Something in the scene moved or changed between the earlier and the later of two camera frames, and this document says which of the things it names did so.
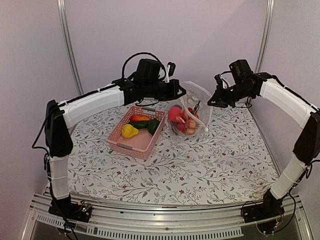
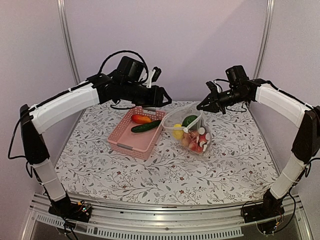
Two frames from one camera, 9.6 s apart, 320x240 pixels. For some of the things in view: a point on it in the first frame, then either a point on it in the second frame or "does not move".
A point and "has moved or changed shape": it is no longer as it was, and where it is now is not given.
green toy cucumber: x=140 y=125 -> x=145 y=126
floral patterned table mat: x=230 y=160 does not move
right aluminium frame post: x=268 y=17 does not move
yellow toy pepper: x=128 y=131 -> x=177 y=131
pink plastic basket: x=140 y=146 does not move
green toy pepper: x=152 y=125 -> x=188 y=119
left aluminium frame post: x=61 y=6 does not move
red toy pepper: x=173 y=113 -> x=194 y=147
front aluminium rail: x=108 y=221 does not move
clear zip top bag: x=190 y=115 has moved or changed shape
